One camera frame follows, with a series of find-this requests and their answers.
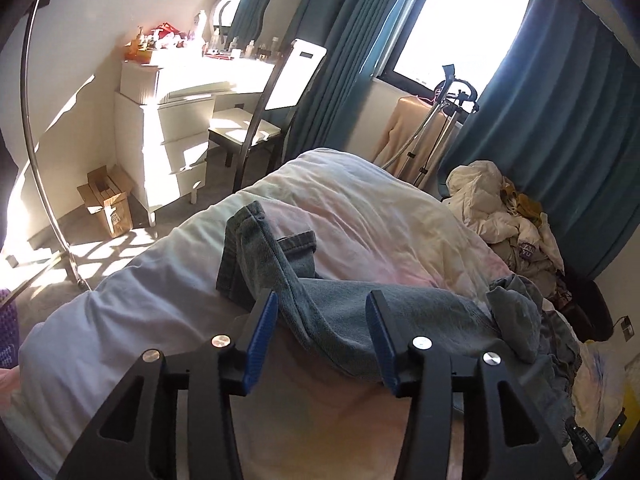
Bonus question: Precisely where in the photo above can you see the vanity mirror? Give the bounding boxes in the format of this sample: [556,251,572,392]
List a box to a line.
[208,0,270,51]

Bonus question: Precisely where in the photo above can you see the grey denim jeans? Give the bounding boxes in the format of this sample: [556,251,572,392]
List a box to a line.
[216,202,582,444]

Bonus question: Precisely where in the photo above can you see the silver tripod stand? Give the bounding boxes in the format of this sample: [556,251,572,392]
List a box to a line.
[382,64,480,188]

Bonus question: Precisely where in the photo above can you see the black armchair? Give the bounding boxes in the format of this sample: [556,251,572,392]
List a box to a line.
[551,266,614,342]

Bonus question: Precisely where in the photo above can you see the beige sweater on hanger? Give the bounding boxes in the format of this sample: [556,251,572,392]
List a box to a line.
[371,96,461,190]

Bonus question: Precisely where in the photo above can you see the yellow plush toy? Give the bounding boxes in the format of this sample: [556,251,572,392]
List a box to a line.
[618,382,640,446]

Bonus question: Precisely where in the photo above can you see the pastel tie-dye duvet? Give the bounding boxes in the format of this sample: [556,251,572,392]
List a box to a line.
[1,148,510,479]

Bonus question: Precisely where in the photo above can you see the teal curtain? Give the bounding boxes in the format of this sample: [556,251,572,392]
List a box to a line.
[437,0,639,278]
[283,0,411,160]

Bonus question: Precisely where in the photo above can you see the right teal curtain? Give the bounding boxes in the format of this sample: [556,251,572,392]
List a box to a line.
[437,0,639,278]

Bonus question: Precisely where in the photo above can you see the metal clothes rack pole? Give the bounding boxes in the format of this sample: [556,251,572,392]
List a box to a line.
[0,0,94,306]

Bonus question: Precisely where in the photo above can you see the mustard yellow garment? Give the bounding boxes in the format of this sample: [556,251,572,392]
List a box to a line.
[500,177,544,228]

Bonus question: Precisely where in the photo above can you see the person left hand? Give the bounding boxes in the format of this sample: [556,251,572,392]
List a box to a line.
[0,366,21,414]

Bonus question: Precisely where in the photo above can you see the cardboard box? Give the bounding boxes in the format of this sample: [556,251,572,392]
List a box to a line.
[77,165,134,238]

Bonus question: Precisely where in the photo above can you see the wall power socket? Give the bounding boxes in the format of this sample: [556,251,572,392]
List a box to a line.
[613,315,634,344]

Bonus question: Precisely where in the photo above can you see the cream puffer jacket pile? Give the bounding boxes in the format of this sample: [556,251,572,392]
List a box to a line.
[444,160,564,298]

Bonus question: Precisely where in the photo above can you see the white dresser desk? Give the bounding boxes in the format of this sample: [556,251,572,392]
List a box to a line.
[114,58,272,226]

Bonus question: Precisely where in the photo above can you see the left teal curtain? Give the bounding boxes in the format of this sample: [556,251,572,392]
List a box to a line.
[283,0,411,160]

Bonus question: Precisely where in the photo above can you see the white chair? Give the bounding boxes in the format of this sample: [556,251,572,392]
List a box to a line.
[208,38,326,192]

